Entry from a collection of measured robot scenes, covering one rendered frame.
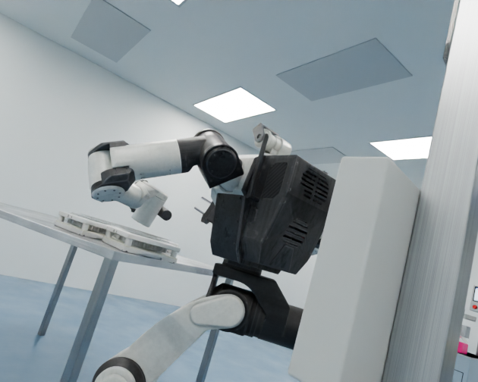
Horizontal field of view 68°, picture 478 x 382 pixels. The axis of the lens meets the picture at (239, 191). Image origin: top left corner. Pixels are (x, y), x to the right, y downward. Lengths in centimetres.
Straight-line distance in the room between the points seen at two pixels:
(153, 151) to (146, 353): 54
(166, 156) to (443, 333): 67
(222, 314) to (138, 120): 462
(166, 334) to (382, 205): 76
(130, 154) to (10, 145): 421
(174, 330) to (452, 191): 77
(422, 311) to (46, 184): 483
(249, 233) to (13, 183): 432
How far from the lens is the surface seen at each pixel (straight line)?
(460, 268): 49
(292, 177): 89
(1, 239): 509
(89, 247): 147
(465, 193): 51
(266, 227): 89
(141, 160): 89
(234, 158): 88
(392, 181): 44
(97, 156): 95
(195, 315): 99
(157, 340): 106
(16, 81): 519
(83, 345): 148
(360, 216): 42
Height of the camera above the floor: 100
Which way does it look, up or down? 10 degrees up
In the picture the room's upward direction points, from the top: 17 degrees clockwise
